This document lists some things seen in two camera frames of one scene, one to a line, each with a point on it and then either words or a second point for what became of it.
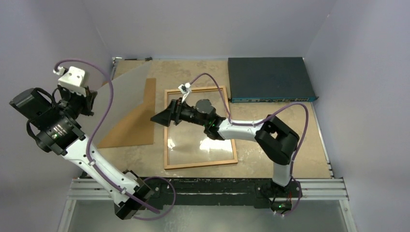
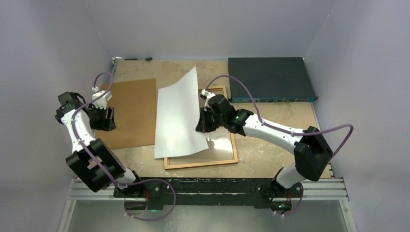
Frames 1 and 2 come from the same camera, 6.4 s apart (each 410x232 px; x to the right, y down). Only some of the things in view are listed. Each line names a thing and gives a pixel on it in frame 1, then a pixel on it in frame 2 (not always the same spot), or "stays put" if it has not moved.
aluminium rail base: (327, 189) stays put
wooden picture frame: (166, 136) stays put
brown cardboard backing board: (138, 128) stays put
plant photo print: (128, 93) → (178, 114)
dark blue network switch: (269, 79) stays put
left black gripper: (85, 101) → (107, 123)
